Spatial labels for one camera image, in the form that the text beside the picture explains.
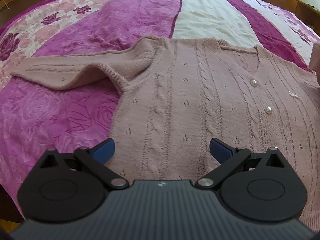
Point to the purple floral bedspread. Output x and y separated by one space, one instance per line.
35 117

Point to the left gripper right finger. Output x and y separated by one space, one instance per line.
240 168

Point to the pink knitted cardigan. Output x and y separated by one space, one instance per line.
177 94

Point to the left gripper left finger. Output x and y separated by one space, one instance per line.
83 169

